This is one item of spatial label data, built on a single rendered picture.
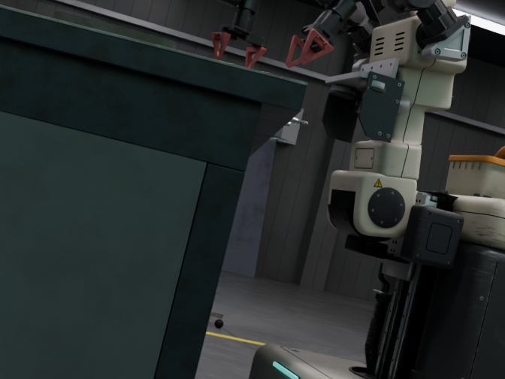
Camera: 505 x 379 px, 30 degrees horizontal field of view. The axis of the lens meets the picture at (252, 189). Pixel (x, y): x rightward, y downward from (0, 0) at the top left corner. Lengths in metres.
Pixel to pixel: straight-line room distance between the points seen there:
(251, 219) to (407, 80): 7.96
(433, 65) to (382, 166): 0.29
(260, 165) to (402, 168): 8.13
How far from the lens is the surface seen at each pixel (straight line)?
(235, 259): 10.24
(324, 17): 2.25
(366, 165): 2.50
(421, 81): 2.51
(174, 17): 10.82
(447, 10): 2.36
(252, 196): 10.43
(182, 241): 1.21
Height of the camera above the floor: 0.62
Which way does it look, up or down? 2 degrees up
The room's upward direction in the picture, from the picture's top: 14 degrees clockwise
